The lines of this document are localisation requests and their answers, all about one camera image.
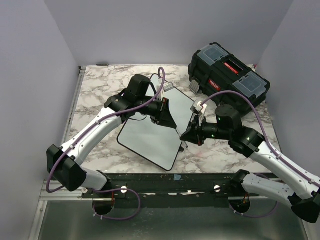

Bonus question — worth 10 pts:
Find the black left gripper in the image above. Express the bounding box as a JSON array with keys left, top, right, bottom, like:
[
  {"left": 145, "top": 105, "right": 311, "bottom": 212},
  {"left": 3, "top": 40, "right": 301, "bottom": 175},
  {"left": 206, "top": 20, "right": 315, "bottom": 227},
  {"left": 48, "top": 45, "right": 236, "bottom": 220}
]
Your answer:
[{"left": 136, "top": 96, "right": 178, "bottom": 129}]

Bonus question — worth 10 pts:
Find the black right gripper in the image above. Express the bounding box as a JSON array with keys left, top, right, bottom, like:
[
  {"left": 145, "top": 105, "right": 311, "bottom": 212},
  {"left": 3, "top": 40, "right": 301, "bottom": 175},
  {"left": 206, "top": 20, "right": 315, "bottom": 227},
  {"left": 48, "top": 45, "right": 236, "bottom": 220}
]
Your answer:
[{"left": 180, "top": 114, "right": 231, "bottom": 146}]

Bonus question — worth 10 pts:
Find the white whiteboard marker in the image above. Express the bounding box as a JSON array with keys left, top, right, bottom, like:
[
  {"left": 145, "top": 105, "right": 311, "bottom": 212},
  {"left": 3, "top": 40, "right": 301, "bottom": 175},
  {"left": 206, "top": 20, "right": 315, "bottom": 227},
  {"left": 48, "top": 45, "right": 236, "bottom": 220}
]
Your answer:
[{"left": 175, "top": 128, "right": 188, "bottom": 150}]

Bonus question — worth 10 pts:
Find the white whiteboard black frame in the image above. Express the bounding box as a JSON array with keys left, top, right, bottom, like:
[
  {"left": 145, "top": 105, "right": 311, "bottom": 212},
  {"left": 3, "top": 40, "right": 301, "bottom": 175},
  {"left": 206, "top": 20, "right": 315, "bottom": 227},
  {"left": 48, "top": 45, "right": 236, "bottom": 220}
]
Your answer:
[{"left": 117, "top": 86, "right": 194, "bottom": 171}]

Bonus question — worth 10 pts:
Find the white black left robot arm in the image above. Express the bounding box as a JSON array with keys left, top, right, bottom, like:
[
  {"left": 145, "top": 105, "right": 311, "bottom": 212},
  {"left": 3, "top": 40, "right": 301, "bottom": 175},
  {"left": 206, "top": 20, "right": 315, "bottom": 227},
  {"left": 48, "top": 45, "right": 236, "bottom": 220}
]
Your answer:
[{"left": 46, "top": 74, "right": 177, "bottom": 198}]

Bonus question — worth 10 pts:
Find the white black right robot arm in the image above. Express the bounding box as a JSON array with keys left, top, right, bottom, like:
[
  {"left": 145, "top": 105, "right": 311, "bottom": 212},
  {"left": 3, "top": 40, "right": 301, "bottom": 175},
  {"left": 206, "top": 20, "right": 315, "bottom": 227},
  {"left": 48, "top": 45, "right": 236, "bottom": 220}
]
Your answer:
[{"left": 180, "top": 105, "right": 320, "bottom": 224}]

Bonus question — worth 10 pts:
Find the blue tape piece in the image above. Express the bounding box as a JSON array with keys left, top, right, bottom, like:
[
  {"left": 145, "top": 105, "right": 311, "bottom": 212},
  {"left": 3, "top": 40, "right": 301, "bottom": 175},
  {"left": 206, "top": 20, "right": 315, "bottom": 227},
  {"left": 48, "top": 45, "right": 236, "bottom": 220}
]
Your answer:
[{"left": 173, "top": 174, "right": 182, "bottom": 181}]

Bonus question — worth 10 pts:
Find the black red toolbox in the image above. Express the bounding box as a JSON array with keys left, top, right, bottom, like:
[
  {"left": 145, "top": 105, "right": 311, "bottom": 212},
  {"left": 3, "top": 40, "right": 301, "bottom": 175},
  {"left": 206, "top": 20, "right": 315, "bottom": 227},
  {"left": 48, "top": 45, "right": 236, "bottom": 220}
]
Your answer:
[{"left": 188, "top": 42, "right": 270, "bottom": 108}]

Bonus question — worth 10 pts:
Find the black mounting base bar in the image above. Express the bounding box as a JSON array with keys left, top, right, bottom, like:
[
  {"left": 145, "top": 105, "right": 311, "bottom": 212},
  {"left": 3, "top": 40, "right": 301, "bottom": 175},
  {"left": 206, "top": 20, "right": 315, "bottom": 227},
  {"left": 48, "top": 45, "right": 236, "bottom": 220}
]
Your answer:
[{"left": 82, "top": 173, "right": 245, "bottom": 209}]

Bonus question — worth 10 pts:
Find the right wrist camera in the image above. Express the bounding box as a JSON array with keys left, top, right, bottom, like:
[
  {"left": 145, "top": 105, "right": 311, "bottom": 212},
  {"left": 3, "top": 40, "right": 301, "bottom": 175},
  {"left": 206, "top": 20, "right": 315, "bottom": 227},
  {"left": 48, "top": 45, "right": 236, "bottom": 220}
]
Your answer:
[{"left": 190, "top": 100, "right": 207, "bottom": 117}]

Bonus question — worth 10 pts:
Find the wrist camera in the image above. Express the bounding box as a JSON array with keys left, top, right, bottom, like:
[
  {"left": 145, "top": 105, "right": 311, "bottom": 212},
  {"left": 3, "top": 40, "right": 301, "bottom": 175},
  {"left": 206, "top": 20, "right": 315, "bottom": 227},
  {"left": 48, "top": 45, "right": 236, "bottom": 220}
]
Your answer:
[
  {"left": 156, "top": 82, "right": 174, "bottom": 100},
  {"left": 190, "top": 100, "right": 207, "bottom": 117}
]

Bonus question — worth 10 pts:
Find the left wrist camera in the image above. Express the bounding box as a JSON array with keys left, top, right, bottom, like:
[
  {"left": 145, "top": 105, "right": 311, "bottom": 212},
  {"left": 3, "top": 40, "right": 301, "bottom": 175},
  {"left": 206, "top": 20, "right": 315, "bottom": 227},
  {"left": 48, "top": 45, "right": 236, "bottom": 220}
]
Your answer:
[{"left": 156, "top": 82, "right": 174, "bottom": 100}]

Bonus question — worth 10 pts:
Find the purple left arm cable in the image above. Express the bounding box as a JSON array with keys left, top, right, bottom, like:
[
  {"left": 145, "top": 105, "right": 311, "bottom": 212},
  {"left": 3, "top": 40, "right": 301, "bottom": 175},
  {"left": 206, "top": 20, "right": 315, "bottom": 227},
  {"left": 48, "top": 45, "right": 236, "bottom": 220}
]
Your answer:
[{"left": 45, "top": 66, "right": 167, "bottom": 193}]

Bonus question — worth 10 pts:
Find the small dark object at wall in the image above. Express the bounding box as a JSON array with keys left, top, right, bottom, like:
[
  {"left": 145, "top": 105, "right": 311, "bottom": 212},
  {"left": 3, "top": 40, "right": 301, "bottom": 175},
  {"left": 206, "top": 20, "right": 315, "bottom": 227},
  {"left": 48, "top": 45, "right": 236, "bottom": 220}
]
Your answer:
[{"left": 96, "top": 63, "right": 109, "bottom": 67}]

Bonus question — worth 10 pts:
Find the aluminium side rail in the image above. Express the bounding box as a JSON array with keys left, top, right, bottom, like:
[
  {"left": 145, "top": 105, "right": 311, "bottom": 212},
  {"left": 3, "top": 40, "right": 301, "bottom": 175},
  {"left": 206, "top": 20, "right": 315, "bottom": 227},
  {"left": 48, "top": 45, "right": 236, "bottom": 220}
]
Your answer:
[{"left": 60, "top": 65, "right": 87, "bottom": 144}]

